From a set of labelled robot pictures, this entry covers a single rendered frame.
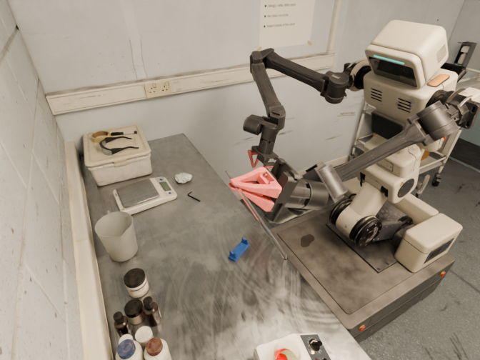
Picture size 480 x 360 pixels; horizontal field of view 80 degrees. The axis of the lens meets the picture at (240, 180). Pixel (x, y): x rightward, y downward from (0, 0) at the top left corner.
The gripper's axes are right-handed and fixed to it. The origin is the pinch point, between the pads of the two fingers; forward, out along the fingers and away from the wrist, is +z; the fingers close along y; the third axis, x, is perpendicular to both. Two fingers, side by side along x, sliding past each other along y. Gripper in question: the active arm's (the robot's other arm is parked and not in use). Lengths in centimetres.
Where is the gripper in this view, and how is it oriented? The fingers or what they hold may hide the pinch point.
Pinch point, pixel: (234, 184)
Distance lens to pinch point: 45.9
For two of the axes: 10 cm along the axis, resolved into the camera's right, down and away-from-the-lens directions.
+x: 4.0, 5.6, -7.2
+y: 4.0, -8.2, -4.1
